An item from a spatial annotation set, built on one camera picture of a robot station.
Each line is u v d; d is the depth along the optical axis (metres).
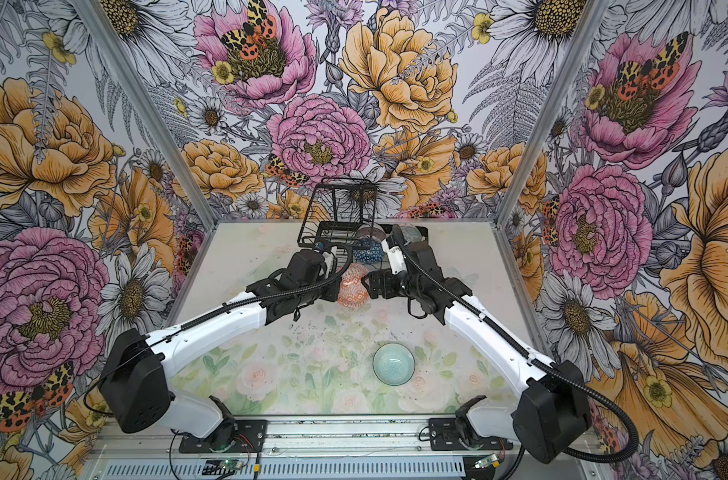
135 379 0.41
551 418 0.40
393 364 0.84
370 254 1.10
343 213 1.21
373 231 1.11
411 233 1.12
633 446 0.37
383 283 0.70
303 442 0.74
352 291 0.83
